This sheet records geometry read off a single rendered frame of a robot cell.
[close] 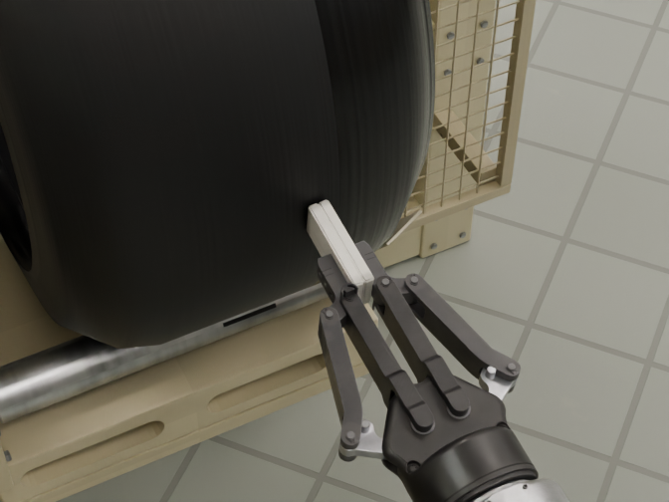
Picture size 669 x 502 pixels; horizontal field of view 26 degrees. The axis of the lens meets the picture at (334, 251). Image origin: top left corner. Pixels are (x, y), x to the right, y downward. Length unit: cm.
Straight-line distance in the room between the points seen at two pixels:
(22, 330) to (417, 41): 57
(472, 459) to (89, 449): 50
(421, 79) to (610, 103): 181
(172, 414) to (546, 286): 128
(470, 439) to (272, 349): 43
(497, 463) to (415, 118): 25
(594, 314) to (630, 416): 21
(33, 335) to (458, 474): 62
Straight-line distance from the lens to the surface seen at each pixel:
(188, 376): 126
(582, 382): 234
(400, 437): 89
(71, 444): 124
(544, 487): 87
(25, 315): 140
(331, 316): 93
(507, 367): 93
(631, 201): 261
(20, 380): 121
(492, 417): 91
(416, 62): 97
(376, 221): 103
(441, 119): 221
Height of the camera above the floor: 188
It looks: 49 degrees down
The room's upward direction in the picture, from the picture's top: straight up
